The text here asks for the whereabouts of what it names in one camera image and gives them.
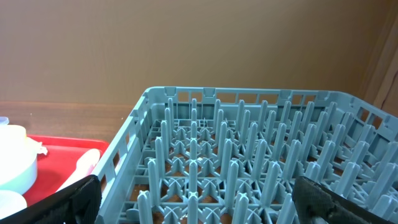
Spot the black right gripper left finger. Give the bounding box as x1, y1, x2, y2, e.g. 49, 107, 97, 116
1, 174, 102, 224

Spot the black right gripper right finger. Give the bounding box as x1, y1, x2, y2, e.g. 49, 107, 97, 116
292, 176, 392, 224

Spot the mint green bowl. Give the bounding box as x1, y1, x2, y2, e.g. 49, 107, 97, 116
1, 124, 37, 195

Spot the white napkin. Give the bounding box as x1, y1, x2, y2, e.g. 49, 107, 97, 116
26, 137, 48, 156

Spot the grey-blue dishwasher rack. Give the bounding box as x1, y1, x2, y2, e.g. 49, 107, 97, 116
93, 86, 397, 223

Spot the white plastic spoon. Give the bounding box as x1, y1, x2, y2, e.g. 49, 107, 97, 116
57, 149, 101, 192

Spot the red plastic tray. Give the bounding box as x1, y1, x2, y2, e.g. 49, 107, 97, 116
23, 134, 109, 206

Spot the light blue dinner plate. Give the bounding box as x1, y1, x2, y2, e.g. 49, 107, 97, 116
0, 190, 27, 219

